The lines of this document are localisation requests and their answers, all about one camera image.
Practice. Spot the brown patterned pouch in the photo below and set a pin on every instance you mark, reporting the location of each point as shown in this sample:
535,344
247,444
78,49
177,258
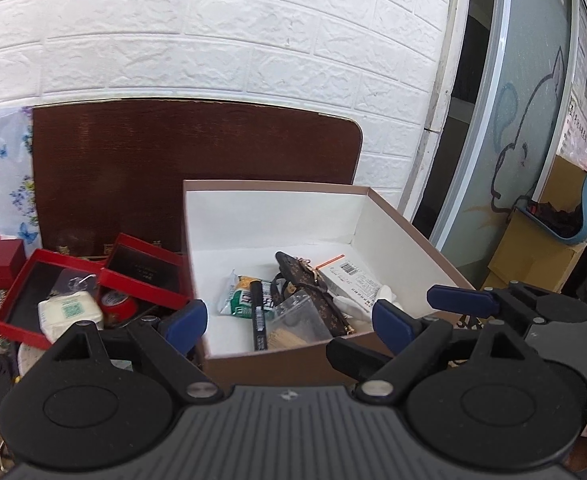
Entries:
293,265

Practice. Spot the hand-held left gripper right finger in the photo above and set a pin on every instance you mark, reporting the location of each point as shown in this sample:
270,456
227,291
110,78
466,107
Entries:
393,322

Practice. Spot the red gift box tray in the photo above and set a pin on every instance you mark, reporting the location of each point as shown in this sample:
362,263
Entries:
143,270
23,295

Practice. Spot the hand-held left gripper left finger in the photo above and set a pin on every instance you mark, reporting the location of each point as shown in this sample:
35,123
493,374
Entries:
186,325

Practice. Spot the white package with orange corner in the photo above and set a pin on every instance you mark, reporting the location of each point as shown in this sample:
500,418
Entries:
348,277

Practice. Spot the clear toothpick container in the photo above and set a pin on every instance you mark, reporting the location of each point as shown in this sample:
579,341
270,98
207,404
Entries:
298,325

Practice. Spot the white tissue packet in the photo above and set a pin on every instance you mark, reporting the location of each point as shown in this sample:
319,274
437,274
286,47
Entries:
68,312

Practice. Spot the green yellow snack packet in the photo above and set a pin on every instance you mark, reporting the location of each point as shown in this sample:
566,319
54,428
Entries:
241,302

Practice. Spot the frosted sliding glass door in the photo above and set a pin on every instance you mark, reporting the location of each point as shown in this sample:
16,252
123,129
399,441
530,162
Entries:
523,85

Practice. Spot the clear plastic bag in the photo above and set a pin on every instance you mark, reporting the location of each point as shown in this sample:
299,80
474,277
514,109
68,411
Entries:
73,282

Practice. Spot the red tape roll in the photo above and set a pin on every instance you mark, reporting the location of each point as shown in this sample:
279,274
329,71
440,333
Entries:
118,306

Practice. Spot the brown cardboard carton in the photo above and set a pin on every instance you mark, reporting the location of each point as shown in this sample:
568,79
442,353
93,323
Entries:
523,255

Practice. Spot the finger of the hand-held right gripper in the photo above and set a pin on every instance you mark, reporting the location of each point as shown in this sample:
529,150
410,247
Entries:
456,300
356,360

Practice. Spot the white cardboard box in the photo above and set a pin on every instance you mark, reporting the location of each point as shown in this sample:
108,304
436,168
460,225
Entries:
273,220

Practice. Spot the black marker pen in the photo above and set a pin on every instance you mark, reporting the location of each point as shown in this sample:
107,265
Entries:
258,320

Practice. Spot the dark wooden desktop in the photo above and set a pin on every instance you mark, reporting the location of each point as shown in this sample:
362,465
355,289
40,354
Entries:
173,150

